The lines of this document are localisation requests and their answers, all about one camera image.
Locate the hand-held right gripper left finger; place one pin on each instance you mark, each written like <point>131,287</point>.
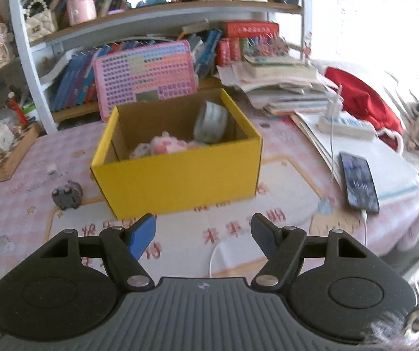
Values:
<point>142,236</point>

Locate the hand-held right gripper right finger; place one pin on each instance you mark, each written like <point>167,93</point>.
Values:
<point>266,234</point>

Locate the yellow cardboard box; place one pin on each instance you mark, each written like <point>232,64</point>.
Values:
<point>180,179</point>

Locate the pink plush toy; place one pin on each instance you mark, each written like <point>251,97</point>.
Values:
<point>167,144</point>

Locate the white green tape roll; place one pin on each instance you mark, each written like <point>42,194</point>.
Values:
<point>211,122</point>

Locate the pink checkered table mat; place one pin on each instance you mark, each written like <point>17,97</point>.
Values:
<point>30,223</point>

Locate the wooden chess box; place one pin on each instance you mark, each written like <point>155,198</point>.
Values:
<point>8,164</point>

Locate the small bottle white cap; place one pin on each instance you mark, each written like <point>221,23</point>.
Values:
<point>67,195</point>

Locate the black smartphone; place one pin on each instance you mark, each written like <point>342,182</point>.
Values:
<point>359,182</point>

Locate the white power strip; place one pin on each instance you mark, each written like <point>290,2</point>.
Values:
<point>348,128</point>

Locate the green white jar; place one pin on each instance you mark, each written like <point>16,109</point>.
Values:
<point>29,114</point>

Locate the white plug adapter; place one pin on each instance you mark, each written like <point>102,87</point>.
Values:
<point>334,111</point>

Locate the white paper sheets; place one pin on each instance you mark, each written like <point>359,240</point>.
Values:
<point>396,168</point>

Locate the stack of papers and books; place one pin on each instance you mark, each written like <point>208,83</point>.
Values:
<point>286,84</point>

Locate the red cloth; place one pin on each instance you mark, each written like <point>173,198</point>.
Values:
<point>363,102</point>

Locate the row of blue books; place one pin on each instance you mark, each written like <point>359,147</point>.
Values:
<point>70,80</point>

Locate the white bookshelf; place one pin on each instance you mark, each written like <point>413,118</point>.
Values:
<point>30,62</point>

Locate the small red book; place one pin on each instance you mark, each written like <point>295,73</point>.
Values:
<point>223,53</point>
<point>235,49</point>

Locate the colourful paper flowers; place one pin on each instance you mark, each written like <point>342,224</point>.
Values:
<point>264,46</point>

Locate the thick red book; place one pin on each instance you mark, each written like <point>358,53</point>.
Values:
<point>249,29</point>

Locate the white quilted handbag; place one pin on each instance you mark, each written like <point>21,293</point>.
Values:
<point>40,23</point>

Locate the pink case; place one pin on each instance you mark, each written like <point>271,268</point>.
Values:
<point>81,5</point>

